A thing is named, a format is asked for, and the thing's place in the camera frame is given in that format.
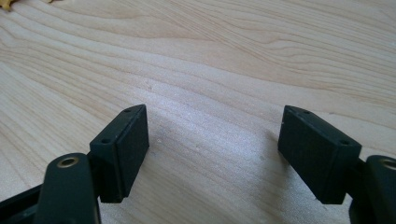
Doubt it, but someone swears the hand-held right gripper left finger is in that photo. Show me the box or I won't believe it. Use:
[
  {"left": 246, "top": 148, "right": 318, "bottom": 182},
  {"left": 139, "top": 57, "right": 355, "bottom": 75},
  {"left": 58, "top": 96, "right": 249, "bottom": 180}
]
[{"left": 89, "top": 104, "right": 150, "bottom": 204}]

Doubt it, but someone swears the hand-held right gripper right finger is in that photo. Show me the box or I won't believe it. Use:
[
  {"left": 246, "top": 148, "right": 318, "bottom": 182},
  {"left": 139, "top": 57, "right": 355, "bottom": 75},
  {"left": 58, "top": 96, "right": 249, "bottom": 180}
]
[{"left": 277, "top": 105, "right": 363, "bottom": 205}]

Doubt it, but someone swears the yellow crumpled object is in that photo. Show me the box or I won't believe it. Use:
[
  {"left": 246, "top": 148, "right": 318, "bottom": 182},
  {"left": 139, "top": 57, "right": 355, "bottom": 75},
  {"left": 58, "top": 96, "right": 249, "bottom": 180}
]
[{"left": 0, "top": 0, "right": 17, "bottom": 11}]

